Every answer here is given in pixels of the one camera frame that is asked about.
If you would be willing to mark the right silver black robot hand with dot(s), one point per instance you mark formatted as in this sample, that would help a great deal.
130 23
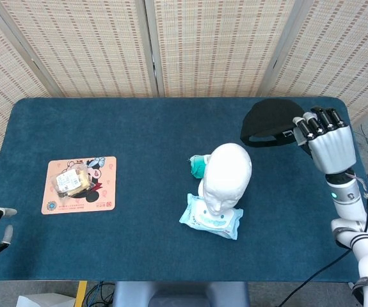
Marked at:
331 150

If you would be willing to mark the black baseball cap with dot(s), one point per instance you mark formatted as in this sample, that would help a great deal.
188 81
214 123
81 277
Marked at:
267 118

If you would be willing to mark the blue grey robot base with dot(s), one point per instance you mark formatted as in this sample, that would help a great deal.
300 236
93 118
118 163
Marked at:
177 294

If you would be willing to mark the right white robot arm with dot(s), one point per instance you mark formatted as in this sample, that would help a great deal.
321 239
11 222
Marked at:
347 198

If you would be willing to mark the white foam mannequin head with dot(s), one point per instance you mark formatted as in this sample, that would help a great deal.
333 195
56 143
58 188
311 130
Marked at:
228 172

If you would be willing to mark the white box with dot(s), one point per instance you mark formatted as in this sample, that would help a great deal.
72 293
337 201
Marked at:
43 302

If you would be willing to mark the clear wrapped bread snack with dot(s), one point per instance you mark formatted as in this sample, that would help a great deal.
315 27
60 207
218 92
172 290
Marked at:
68 182

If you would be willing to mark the yellow strip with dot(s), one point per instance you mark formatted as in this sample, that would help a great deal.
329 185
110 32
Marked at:
80 294

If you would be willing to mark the pink cartoon mouse pad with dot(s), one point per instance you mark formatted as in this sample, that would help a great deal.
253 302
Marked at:
103 198

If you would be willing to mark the green plastic packet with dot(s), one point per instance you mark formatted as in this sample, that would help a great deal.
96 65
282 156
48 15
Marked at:
198 169

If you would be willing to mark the light blue wet wipes pack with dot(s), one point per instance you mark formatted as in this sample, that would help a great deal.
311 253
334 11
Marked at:
196 220

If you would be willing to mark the blue velvet table cloth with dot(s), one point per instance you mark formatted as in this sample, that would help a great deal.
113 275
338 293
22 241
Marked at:
139 249

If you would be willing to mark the woven bamboo folding screen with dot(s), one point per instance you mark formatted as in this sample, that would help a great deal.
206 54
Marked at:
91 48

